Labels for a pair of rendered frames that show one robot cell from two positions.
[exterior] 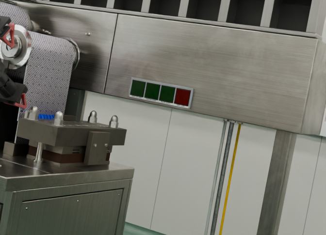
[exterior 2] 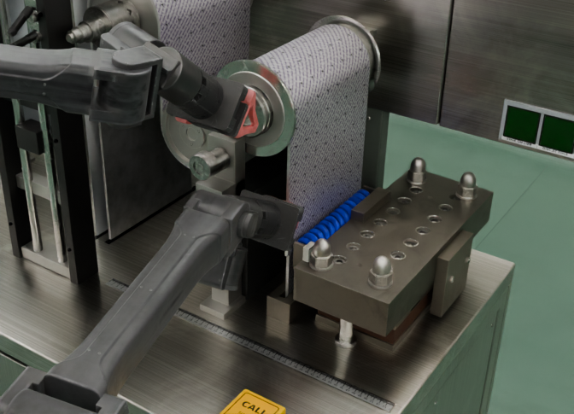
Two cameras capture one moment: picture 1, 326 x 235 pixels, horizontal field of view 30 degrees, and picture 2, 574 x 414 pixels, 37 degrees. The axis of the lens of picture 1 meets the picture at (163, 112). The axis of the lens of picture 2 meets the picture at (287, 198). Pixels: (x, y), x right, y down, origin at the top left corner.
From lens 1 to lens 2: 1.09 m
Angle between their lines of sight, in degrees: 27
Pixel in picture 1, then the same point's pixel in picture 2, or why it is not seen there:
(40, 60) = (313, 121)
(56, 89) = (345, 150)
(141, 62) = (528, 68)
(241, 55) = not seen: outside the picture
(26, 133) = (317, 300)
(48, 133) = (366, 310)
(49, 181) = not seen: outside the picture
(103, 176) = (471, 328)
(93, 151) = (448, 289)
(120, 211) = (494, 344)
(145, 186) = not seen: hidden behind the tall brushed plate
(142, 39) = (529, 17)
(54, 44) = (330, 67)
